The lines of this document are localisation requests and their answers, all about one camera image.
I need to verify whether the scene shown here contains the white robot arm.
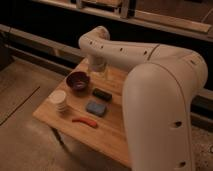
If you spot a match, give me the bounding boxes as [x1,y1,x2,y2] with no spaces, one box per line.
[79,26,208,171]

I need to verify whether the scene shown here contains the dark purple ceramic bowl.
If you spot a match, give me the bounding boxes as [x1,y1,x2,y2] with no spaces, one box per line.
[66,71,90,91]

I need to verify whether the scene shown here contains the wooden shelf rail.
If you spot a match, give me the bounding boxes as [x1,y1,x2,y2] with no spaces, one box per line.
[33,0,213,43]

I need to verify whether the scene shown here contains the blue sponge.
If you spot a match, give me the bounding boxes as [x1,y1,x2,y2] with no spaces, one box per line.
[86,101,107,117]

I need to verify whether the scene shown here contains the wooden table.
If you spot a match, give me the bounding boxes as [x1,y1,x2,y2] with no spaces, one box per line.
[33,66,131,167]

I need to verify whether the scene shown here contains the orange carrot toy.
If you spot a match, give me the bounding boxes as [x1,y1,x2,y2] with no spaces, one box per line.
[72,117,98,128]

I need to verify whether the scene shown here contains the white stacked paper cups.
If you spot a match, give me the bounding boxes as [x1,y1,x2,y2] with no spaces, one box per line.
[49,90,69,112]

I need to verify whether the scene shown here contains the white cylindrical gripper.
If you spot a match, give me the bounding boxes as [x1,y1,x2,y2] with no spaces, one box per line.
[88,56,108,81]

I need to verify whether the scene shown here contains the black rectangular block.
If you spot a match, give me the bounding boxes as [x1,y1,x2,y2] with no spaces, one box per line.
[92,88,112,101]

